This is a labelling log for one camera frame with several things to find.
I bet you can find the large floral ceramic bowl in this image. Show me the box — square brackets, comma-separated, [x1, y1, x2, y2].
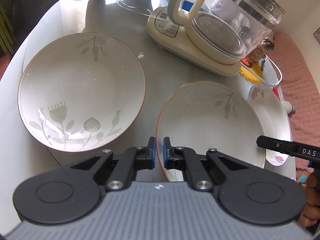
[17, 33, 146, 152]

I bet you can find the person's hand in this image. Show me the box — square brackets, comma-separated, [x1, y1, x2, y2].
[298, 173, 320, 228]

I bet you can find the white pink-flower plate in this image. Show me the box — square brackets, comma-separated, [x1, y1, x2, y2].
[247, 83, 293, 166]

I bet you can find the white blue small toy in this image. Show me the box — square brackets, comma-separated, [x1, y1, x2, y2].
[281, 101, 296, 115]

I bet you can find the pink knitted cloth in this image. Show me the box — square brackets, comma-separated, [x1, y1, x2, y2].
[271, 33, 320, 181]

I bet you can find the pink red small toy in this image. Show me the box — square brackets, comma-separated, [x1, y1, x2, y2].
[272, 87, 280, 100]

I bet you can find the yellow toy piece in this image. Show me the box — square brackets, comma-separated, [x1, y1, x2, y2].
[239, 63, 263, 83]

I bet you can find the small doll figurine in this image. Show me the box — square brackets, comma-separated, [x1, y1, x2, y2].
[251, 37, 274, 63]

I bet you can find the cream electric kettle base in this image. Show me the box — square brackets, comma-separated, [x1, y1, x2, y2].
[146, 6, 241, 77]

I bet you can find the grey round table mat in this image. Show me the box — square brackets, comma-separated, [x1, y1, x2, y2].
[23, 0, 251, 163]

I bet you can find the white cable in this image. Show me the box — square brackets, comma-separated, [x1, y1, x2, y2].
[260, 57, 283, 87]

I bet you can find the glass kettle with cream handle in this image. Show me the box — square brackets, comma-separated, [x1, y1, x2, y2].
[168, 0, 285, 65]

